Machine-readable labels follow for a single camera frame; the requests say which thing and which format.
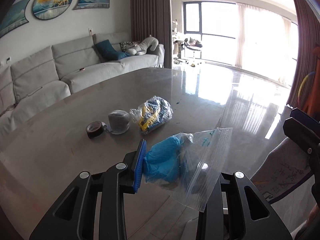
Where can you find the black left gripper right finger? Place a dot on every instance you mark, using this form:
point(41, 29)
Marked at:
point(237, 208)

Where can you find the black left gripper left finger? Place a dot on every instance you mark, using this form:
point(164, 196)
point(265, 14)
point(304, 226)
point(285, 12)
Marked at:
point(72, 216)

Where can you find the zip bag with blue gloves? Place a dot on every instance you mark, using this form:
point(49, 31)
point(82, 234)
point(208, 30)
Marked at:
point(187, 165)

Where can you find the grey sock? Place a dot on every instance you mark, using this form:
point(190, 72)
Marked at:
point(119, 122)

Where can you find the bag of yellow blue items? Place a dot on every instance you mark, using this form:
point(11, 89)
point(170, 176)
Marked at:
point(151, 114)

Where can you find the orange dinosaur toy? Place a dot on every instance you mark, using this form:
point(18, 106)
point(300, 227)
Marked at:
point(311, 105)

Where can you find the black tape roll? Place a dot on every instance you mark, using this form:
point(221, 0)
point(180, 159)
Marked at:
point(95, 129)

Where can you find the right side dark curtain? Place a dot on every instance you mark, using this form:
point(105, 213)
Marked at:
point(308, 37)

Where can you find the grey sectional sofa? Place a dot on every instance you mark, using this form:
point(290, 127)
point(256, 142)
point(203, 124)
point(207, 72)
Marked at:
point(35, 83)

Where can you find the teal throw pillow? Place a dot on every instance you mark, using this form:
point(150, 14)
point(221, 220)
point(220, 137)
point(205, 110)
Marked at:
point(108, 53)

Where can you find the black white patterned pillow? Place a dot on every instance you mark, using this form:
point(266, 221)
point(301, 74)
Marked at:
point(127, 45)

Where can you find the white plush toy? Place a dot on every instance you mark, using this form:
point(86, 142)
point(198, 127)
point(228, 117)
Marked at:
point(150, 43)

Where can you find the grey brown curtain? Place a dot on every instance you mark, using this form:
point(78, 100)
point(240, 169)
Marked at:
point(153, 17)

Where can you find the left teal wall panel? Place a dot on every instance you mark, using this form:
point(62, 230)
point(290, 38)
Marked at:
point(14, 18)

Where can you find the round landscape wall art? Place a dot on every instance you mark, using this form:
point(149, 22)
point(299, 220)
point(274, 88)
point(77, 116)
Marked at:
point(49, 9)

